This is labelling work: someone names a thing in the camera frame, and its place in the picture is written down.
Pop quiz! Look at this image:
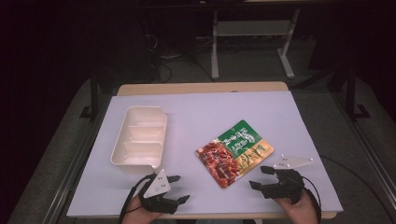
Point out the person's right hand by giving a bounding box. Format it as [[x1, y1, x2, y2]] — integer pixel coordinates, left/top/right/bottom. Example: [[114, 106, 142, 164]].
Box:
[[274, 189, 318, 224]]

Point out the person's left hand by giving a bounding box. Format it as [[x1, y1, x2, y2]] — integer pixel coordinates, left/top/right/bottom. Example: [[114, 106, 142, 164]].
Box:
[[121, 193, 163, 224]]

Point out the green and red snack packet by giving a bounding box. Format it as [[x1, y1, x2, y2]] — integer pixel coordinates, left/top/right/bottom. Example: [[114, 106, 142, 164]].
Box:
[[195, 119, 276, 189]]

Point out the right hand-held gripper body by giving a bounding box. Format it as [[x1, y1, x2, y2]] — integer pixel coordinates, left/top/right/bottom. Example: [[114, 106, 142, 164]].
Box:
[[261, 154, 315, 205]]

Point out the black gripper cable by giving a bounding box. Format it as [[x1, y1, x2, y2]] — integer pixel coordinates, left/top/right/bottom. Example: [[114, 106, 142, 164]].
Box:
[[300, 175, 322, 224], [119, 173, 157, 224]]

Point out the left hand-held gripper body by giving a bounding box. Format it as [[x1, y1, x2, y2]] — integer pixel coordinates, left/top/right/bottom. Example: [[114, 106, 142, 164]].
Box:
[[138, 169, 180, 216]]

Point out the aluminium rail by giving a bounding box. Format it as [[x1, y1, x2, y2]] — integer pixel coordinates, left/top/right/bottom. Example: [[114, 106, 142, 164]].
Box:
[[40, 102, 110, 224], [330, 90, 396, 202]]

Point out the thin black floor cable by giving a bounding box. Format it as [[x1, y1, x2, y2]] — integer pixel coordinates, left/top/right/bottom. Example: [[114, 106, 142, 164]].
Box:
[[319, 154, 396, 222]]

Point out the white divided plastic tray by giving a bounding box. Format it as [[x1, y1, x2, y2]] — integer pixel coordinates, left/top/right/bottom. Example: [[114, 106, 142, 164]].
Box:
[[110, 105, 168, 175]]

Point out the black metal stand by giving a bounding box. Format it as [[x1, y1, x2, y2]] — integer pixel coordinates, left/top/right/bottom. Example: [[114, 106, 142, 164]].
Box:
[[345, 64, 372, 121], [78, 70, 101, 121]]

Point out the white metal desk frame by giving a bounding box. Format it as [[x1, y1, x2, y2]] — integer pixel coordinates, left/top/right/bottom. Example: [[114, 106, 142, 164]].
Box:
[[210, 8, 302, 81]]

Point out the white table mat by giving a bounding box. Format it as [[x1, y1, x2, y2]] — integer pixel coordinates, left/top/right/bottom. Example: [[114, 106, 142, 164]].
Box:
[[65, 91, 344, 218]]

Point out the bundle of floor cables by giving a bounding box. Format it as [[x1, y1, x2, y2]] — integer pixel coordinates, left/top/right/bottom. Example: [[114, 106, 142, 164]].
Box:
[[146, 33, 216, 84]]

